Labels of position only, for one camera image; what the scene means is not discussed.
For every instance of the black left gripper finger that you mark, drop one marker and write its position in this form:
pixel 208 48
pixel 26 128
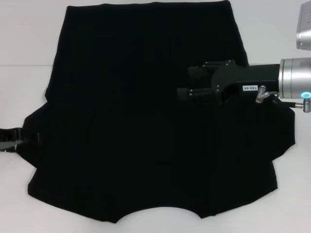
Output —
pixel 11 134
pixel 7 146

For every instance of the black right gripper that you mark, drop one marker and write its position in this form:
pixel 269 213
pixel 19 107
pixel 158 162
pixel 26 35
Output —
pixel 252 74

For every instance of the black t-shirt with white print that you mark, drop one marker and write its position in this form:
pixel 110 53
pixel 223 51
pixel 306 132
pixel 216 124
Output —
pixel 136 109

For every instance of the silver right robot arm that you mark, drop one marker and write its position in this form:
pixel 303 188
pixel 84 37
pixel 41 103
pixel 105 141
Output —
pixel 295 77

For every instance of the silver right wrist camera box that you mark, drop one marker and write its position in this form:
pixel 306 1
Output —
pixel 305 26

